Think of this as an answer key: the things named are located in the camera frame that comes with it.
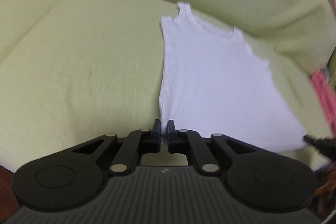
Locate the white tank top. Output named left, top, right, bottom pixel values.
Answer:
left=159, top=2, right=306, bottom=152

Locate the green covered sofa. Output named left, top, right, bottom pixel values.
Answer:
left=1, top=0, right=335, bottom=171

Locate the pink red cloth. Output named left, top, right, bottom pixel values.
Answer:
left=310, top=71, right=335, bottom=135

